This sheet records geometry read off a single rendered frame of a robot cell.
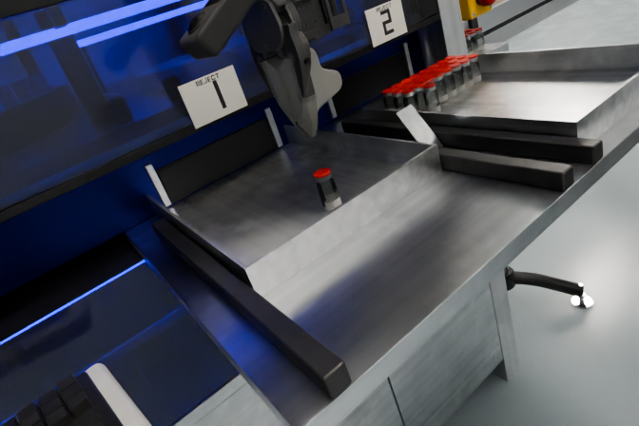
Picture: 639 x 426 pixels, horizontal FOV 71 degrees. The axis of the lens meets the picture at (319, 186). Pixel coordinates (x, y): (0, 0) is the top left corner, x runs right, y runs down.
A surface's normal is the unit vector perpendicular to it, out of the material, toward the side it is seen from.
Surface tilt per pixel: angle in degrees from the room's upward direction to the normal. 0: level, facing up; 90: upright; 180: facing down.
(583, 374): 0
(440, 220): 0
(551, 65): 90
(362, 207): 90
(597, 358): 0
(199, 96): 90
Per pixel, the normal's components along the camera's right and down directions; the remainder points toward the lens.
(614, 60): -0.77, 0.47
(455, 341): 0.57, 0.18
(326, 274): -0.29, -0.87
